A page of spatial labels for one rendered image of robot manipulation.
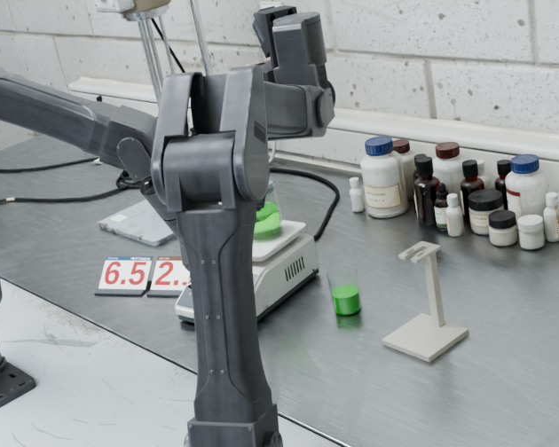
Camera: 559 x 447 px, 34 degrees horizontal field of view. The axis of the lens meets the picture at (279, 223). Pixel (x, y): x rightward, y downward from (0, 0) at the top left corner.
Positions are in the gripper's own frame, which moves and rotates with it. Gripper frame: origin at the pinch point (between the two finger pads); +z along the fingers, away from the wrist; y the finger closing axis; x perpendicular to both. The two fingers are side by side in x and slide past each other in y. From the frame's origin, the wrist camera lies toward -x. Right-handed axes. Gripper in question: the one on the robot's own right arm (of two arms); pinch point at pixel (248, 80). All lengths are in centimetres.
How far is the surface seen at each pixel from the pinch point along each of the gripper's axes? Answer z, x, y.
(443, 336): -28.2, 32.6, -8.4
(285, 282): -2.8, 30.0, 1.4
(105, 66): 125, 15, -12
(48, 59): 155, 14, -3
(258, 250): -1.5, 24.3, 4.1
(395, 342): -25.1, 32.6, -3.0
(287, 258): -2.3, 26.7, 0.2
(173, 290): 13.5, 32.5, 13.8
